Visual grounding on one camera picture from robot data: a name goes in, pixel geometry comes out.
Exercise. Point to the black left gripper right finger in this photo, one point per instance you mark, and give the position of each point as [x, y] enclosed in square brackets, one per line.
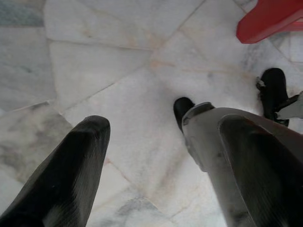
[267, 177]

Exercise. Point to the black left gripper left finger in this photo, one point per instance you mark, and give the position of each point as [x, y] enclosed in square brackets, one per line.
[66, 170]

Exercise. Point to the black right robot foot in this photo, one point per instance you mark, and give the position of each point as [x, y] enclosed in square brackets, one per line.
[274, 89]

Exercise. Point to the black robot foot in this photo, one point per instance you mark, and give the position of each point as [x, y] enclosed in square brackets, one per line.
[274, 89]
[182, 108]

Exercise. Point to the black left robot foot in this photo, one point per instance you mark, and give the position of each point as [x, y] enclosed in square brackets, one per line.
[182, 108]

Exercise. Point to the red plastic stool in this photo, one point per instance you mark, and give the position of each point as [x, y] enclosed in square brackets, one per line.
[267, 21]

